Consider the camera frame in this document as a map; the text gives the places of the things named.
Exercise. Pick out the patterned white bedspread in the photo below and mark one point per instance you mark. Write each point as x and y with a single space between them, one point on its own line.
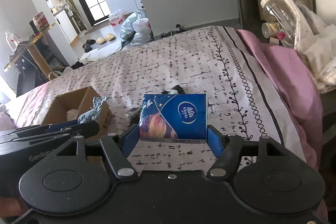
241 98

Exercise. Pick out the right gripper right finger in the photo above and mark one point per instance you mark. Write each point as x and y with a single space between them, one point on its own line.
227 150

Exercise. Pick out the clear plastic bottle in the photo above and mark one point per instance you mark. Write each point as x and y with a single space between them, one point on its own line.
278 15

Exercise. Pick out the red water bottle pack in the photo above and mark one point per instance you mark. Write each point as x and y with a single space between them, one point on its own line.
116 18

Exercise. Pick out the grey blue patterned cloth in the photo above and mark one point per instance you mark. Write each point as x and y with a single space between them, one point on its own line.
94 113

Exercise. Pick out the black slippers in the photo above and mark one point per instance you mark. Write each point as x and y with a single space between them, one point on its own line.
87 46

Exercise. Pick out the black and white pouch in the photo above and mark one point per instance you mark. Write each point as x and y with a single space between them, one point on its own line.
177 89

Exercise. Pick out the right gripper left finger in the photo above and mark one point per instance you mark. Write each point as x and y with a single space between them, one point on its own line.
116 148

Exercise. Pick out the beige slippers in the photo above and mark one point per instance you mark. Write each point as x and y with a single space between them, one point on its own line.
108 38

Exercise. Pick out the dark grey cloth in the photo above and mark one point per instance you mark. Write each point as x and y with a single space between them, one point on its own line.
134 115

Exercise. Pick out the grey garbage bags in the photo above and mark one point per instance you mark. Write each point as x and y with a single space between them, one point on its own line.
136 29

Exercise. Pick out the yellow edged table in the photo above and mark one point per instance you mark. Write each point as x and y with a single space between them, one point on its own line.
32 49

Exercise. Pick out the pink blanket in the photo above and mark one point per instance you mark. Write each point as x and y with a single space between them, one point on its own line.
297 90

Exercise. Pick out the white soft item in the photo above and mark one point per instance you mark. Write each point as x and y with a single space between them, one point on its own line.
71 115

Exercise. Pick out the brown cardboard box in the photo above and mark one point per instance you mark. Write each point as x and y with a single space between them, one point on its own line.
81 101

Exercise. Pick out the small cup with label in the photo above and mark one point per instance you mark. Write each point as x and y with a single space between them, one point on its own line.
272 30

